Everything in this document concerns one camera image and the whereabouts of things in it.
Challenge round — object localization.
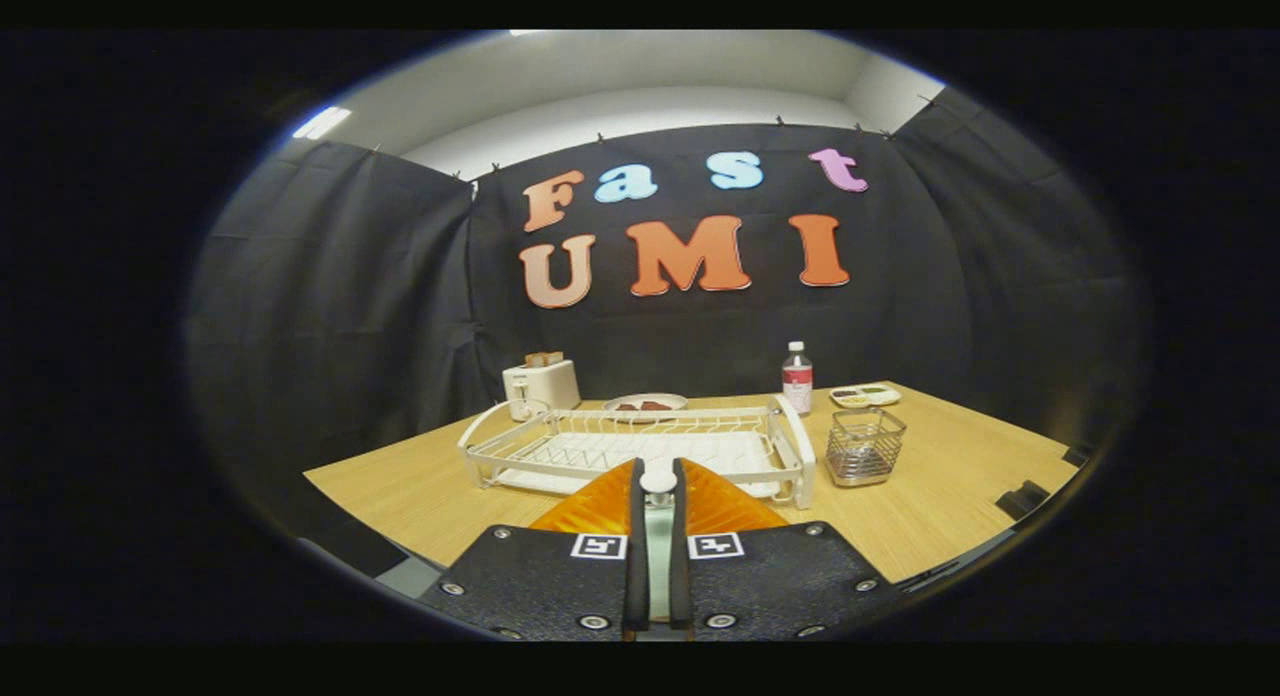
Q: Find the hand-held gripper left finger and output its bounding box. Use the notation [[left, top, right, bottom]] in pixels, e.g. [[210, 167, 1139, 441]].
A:
[[418, 458, 651, 642]]

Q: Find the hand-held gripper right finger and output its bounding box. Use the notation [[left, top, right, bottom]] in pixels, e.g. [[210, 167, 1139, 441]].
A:
[[670, 458, 906, 642]]

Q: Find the light green plate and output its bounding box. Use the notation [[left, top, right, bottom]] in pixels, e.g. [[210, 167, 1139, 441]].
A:
[[645, 506, 673, 625]]

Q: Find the white wire dish rack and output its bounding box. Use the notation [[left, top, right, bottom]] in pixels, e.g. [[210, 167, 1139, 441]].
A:
[[458, 396, 817, 510]]

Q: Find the metal wire basket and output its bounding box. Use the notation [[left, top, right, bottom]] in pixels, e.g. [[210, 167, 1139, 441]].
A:
[[826, 407, 908, 488]]

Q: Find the small white plate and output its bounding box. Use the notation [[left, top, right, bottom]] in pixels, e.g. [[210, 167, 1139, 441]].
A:
[[603, 392, 689, 414]]

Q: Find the white divided condiment dish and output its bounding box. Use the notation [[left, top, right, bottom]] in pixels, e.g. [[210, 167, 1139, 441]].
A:
[[830, 383, 902, 409]]

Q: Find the white toaster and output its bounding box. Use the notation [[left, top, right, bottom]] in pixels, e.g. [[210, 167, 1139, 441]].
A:
[[502, 359, 582, 422]]

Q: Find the clear plastic bottle red label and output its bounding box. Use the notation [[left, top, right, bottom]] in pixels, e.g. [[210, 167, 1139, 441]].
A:
[[781, 341, 814, 417]]

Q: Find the small dark block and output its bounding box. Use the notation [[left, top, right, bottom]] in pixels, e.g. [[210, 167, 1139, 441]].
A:
[[995, 480, 1051, 520]]

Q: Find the black backdrop cloth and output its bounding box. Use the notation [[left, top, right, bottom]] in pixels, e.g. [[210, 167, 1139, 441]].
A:
[[185, 86, 1146, 577]]

